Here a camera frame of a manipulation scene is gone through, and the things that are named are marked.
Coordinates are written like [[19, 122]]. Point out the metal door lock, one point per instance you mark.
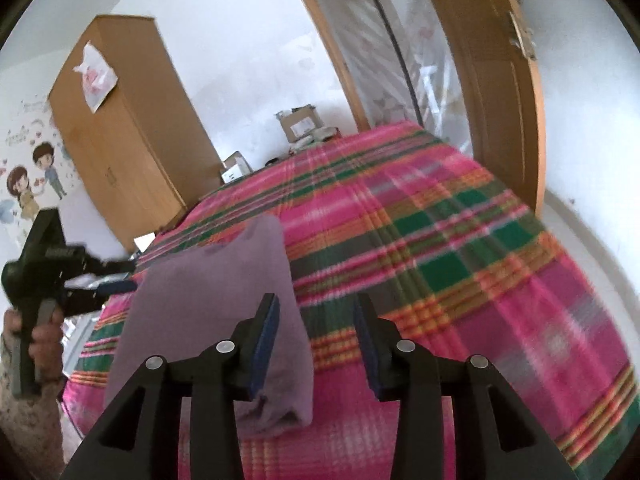
[[522, 35]]

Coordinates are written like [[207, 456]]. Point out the purple fleece garment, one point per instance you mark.
[[210, 280]]

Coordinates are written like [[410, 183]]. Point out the plaid bed blanket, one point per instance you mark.
[[450, 260]]

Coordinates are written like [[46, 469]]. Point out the white paper sheet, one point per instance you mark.
[[145, 242]]

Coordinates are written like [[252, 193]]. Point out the wooden door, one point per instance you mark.
[[490, 85]]

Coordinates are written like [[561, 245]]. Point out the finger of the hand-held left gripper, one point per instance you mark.
[[110, 265], [117, 287]]

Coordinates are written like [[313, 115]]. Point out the person's left hand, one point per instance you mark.
[[50, 350]]

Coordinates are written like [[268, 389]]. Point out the brown cardboard box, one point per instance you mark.
[[300, 127]]

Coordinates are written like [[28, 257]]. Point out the person's left forearm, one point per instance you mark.
[[25, 425]]

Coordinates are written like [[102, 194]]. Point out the cartoon wall sticker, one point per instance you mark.
[[47, 165]]

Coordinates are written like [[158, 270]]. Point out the wooden door frame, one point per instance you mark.
[[330, 45]]

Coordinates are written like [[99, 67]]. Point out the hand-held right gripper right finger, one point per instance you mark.
[[365, 350]]

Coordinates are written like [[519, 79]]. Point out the white plastic bag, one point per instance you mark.
[[97, 80]]

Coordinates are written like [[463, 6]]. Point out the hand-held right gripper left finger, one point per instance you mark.
[[267, 345]]

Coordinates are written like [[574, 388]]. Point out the white carton box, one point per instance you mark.
[[235, 170]]

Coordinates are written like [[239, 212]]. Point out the clear plastic door curtain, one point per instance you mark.
[[360, 35]]

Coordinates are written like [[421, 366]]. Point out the wooden wardrobe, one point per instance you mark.
[[130, 160]]

